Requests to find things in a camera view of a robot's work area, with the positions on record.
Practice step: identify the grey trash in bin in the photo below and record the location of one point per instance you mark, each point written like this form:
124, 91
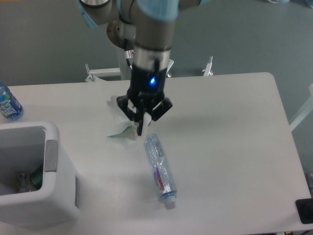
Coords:
22, 185

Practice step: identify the blue labelled drink bottle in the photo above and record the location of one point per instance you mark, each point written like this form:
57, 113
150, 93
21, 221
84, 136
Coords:
10, 107

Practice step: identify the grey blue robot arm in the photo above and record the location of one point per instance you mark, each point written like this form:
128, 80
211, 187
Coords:
154, 22

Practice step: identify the white trash can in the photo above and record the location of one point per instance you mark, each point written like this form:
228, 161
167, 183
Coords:
24, 146

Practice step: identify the black device at table edge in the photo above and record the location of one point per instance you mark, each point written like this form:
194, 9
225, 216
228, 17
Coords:
305, 210

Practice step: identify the white paper carton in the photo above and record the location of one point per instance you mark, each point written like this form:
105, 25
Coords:
125, 133

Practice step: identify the white frame at right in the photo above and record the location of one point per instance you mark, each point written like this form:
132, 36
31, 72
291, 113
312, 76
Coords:
303, 111

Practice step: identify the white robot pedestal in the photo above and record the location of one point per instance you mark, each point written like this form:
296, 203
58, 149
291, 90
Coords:
96, 74

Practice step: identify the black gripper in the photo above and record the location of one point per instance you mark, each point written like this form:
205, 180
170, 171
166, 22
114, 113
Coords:
146, 92

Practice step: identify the green trash in bin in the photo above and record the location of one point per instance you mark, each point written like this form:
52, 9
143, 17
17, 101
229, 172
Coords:
36, 177

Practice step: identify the clear crushed plastic bottle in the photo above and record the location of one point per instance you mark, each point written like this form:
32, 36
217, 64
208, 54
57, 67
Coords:
163, 178

